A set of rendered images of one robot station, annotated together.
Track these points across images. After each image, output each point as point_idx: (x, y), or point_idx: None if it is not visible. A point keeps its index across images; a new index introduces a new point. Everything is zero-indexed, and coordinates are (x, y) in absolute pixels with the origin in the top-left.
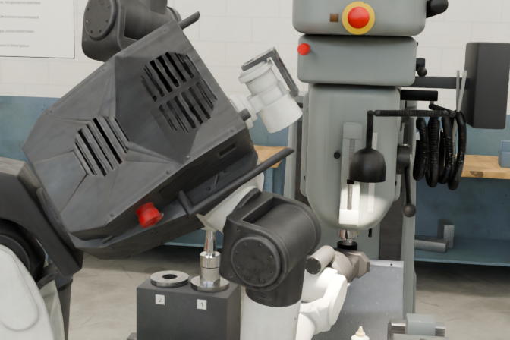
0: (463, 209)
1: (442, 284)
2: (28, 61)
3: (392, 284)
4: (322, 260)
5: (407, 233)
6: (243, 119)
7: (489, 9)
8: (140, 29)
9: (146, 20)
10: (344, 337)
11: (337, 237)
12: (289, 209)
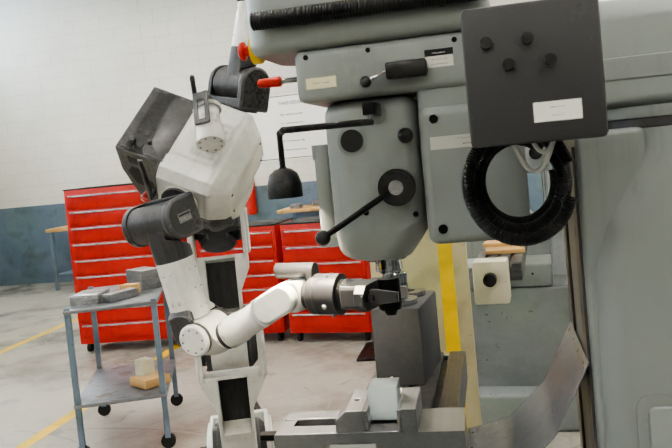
0: None
1: None
2: None
3: (572, 389)
4: (280, 268)
5: (599, 321)
6: (130, 142)
7: None
8: (221, 88)
9: (223, 81)
10: (523, 432)
11: (577, 308)
12: (162, 202)
